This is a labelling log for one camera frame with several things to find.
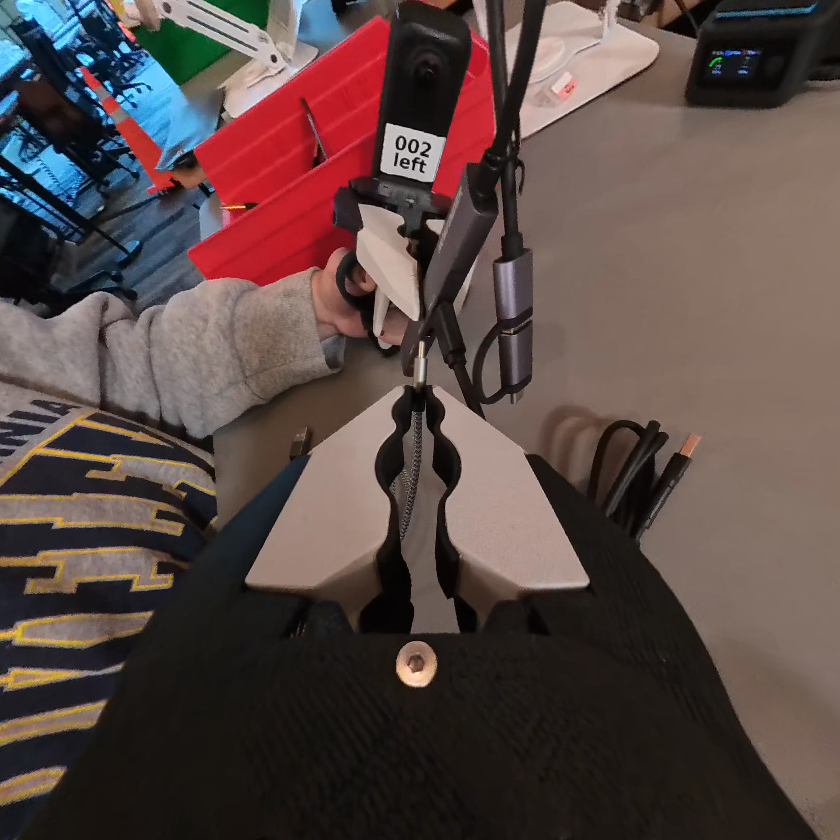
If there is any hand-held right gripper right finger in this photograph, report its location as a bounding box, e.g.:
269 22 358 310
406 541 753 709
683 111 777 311
430 386 590 632

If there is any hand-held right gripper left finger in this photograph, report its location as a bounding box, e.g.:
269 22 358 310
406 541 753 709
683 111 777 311
244 386 416 632

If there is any red plastic bin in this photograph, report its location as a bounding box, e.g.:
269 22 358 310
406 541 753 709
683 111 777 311
187 16 496 290

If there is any grey braided usb-c cable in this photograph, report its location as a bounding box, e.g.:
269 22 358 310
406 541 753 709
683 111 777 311
389 333 435 546

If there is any person's left hand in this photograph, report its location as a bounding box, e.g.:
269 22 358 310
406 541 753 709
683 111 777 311
311 248 411 349

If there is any black usb cable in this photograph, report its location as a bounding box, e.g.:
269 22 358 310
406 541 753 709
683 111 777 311
433 301 488 421

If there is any black office chair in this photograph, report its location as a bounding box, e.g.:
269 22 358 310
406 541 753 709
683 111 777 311
0 154 142 303

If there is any green bin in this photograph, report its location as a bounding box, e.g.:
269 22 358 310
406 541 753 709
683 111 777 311
134 0 270 86

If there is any grey usb hub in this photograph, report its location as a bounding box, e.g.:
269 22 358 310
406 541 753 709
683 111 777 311
420 163 497 326

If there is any person's left forearm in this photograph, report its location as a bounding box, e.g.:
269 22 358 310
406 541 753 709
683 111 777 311
0 268 347 439

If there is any black cable with copper plug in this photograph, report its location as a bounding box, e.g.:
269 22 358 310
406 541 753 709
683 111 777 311
586 419 703 544

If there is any orange traffic cone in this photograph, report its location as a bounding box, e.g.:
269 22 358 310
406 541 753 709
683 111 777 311
79 66 178 194

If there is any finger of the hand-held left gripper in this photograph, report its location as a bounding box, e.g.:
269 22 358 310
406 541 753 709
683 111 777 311
425 218 475 317
357 206 422 321

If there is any black power station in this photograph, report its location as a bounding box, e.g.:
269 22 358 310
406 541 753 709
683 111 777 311
686 0 840 109

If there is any dark thin tool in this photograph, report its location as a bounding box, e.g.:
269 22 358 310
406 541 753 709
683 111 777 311
298 97 329 166

